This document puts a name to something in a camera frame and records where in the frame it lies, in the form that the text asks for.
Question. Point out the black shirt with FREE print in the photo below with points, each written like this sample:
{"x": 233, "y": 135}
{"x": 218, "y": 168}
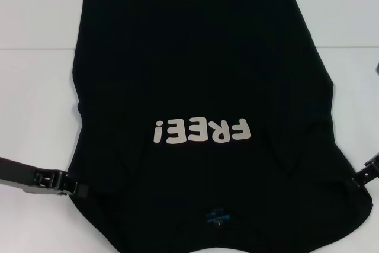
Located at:
{"x": 189, "y": 57}

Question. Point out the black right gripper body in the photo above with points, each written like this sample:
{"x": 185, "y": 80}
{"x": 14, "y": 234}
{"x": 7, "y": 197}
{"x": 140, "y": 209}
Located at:
{"x": 371, "y": 167}

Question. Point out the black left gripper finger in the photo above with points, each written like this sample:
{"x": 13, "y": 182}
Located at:
{"x": 78, "y": 190}

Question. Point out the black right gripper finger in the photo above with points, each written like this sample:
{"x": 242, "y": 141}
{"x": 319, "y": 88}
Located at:
{"x": 359, "y": 181}

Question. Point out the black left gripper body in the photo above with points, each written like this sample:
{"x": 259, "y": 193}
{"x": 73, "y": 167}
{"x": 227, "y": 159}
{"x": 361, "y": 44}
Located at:
{"x": 29, "y": 179}

